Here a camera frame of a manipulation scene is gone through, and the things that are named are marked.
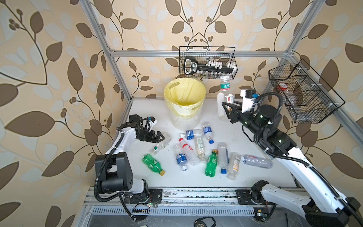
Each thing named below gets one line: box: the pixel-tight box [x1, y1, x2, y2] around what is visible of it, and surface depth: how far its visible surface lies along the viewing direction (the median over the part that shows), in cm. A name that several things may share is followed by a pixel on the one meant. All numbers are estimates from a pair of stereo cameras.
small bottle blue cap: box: [202, 122, 215, 145], surface depth 98 cm
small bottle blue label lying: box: [180, 130, 205, 140], surface depth 96 cm
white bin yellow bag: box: [163, 77, 207, 131], surface depth 95 cm
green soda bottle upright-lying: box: [205, 149, 218, 178], surface depth 84 cm
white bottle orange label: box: [217, 75, 234, 121], surface depth 61 cm
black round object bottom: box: [193, 216, 217, 227], surface depth 67 cm
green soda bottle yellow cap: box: [141, 153, 166, 176], surface depth 83 cm
